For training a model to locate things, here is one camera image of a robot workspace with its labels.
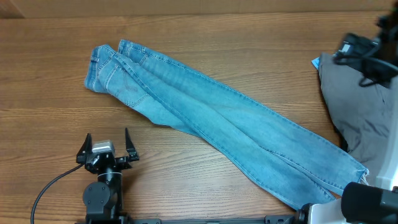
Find light blue garment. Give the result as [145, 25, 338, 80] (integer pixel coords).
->
[311, 57, 320, 70]

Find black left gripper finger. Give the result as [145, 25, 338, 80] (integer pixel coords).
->
[124, 128, 137, 154]
[77, 133, 92, 156]

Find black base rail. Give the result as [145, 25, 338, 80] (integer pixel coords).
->
[126, 215, 307, 224]

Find light blue denim jeans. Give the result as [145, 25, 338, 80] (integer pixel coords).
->
[85, 40, 369, 209]

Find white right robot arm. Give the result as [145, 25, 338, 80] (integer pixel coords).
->
[265, 31, 397, 223]

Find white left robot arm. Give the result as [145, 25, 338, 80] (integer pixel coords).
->
[76, 129, 139, 223]

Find grey trousers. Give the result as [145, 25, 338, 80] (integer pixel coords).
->
[318, 53, 393, 185]

